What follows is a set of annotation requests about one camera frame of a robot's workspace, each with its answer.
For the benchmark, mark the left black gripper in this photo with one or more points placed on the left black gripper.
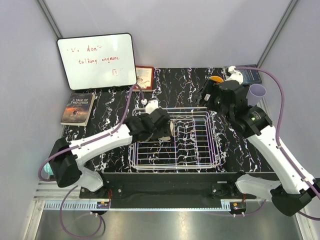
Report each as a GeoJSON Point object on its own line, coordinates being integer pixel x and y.
{"type": "Point", "coordinates": [164, 131]}

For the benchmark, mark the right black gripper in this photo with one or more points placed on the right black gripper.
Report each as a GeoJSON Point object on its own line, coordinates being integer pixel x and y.
{"type": "Point", "coordinates": [209, 87]}

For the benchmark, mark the beige ceramic mug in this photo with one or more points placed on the beige ceramic mug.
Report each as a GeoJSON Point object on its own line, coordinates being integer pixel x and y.
{"type": "Point", "coordinates": [168, 132]}

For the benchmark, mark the lilac plastic cup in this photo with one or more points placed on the lilac plastic cup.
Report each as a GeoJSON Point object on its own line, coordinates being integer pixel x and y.
{"type": "Point", "coordinates": [255, 93]}

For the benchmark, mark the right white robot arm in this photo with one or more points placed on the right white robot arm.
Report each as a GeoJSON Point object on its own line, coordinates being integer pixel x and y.
{"type": "Point", "coordinates": [295, 187]}

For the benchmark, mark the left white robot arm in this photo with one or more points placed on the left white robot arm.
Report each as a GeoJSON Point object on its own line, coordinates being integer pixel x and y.
{"type": "Point", "coordinates": [68, 159]}

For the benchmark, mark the dark blue book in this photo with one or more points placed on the dark blue book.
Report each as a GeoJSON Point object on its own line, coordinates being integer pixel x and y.
{"type": "Point", "coordinates": [249, 76]}

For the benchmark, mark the red bordered book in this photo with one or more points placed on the red bordered book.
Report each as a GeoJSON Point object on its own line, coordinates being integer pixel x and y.
{"type": "Point", "coordinates": [145, 77]}

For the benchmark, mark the black marble pattern mat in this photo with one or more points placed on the black marble pattern mat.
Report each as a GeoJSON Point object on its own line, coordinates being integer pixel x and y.
{"type": "Point", "coordinates": [178, 88]}

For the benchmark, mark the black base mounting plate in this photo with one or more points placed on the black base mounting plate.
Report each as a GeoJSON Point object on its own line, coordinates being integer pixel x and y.
{"type": "Point", "coordinates": [207, 184]}

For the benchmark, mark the Tale of Two Cities book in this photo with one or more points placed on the Tale of Two Cities book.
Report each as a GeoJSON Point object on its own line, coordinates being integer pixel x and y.
{"type": "Point", "coordinates": [78, 109]}

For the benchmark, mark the teal headphones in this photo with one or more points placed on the teal headphones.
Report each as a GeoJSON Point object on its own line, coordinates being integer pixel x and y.
{"type": "Point", "coordinates": [47, 168]}

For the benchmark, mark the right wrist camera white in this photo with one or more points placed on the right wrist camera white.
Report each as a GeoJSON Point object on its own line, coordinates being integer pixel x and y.
{"type": "Point", "coordinates": [233, 73]}

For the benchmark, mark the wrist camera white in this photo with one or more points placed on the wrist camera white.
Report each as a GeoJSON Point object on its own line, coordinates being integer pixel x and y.
{"type": "Point", "coordinates": [150, 105]}
{"type": "Point", "coordinates": [233, 73]}

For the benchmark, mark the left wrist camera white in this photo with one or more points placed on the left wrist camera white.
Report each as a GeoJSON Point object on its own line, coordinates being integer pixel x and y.
{"type": "Point", "coordinates": [150, 105]}

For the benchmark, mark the white wire dish rack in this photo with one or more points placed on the white wire dish rack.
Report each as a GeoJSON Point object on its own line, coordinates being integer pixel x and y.
{"type": "Point", "coordinates": [193, 144]}

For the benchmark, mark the white whiteboard black frame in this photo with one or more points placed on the white whiteboard black frame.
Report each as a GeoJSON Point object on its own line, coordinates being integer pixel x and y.
{"type": "Point", "coordinates": [100, 61]}

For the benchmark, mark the grey slotted cable duct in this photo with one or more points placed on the grey slotted cable duct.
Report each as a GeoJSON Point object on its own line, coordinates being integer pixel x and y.
{"type": "Point", "coordinates": [82, 205]}

